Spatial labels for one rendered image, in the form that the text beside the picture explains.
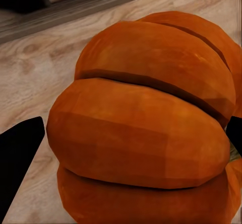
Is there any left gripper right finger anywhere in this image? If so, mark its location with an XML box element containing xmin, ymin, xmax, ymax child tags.
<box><xmin>226</xmin><ymin>116</ymin><xmax>242</xmax><ymax>157</ymax></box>

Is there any pumpkin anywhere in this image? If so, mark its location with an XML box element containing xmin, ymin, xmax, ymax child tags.
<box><xmin>46</xmin><ymin>11</ymin><xmax>242</xmax><ymax>224</ymax></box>

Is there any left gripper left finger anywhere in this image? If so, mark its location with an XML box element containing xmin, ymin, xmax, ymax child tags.
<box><xmin>0</xmin><ymin>116</ymin><xmax>45</xmax><ymax>224</ymax></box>

